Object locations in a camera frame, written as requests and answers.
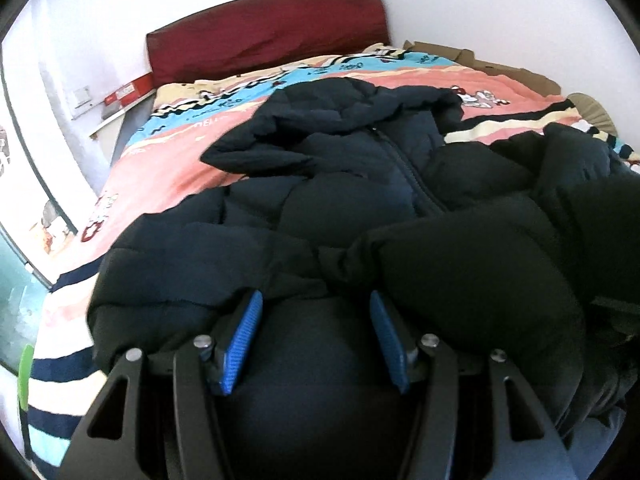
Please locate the clutter in hallway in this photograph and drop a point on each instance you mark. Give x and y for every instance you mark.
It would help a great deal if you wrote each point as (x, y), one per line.
(51, 232)

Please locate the beige woven fan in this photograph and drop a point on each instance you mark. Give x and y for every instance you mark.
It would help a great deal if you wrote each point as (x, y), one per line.
(593, 112)

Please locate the white wall switch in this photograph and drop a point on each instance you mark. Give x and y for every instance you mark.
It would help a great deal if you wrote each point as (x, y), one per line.
(81, 97)

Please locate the pink Hello Kitty blanket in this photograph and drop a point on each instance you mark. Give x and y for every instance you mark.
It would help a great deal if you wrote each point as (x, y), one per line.
(162, 165)

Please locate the brown cardboard beside bed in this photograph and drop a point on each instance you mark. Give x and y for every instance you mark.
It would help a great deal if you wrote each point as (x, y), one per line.
(466, 57)

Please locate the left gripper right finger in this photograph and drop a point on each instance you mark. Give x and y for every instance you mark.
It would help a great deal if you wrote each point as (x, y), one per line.
(478, 420)

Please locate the dark navy puffer jacket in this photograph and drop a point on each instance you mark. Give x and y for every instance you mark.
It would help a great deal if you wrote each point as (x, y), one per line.
(528, 245)

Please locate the green door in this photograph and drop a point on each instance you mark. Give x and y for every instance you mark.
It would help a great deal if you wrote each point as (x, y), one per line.
(22, 291)

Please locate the green plastic object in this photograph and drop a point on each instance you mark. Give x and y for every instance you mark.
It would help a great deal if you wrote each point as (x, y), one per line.
(23, 375)

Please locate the red white box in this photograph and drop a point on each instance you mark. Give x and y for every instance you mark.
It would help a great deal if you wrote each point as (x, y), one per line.
(131, 91)

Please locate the dark red headboard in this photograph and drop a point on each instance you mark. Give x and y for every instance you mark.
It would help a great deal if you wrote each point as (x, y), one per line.
(244, 35)

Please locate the wall poster picture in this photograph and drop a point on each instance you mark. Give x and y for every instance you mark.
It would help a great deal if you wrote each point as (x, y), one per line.
(4, 152)

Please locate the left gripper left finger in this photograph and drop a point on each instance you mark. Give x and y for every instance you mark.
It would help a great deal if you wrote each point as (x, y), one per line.
(154, 418)

